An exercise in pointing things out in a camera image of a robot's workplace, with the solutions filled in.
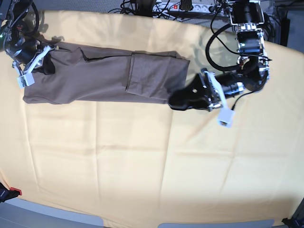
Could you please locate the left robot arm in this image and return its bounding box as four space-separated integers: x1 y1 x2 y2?
205 0 270 98

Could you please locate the yellow table cloth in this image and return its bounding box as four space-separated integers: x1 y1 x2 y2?
0 9 304 228

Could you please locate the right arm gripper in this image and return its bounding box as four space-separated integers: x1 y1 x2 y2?
4 40 56 75

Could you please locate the red black clamp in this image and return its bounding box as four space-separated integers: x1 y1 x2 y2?
0 183 22 203

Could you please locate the black clamp right corner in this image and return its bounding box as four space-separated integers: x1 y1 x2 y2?
282 209 304 228

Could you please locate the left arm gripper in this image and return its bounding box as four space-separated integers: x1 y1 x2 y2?
168 68 245 111

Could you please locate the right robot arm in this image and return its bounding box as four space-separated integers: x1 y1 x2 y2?
0 0 211 111

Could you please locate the brown T-shirt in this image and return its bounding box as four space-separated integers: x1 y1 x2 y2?
23 42 190 105

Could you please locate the white power strip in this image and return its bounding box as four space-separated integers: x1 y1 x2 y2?
152 1 215 13

